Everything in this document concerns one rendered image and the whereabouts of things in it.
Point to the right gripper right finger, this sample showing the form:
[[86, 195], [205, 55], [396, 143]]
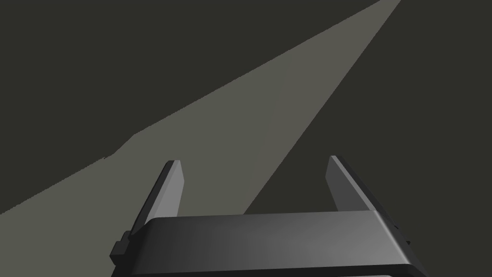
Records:
[[348, 188]]

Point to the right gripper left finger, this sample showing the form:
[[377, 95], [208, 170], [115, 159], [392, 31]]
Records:
[[166, 194]]

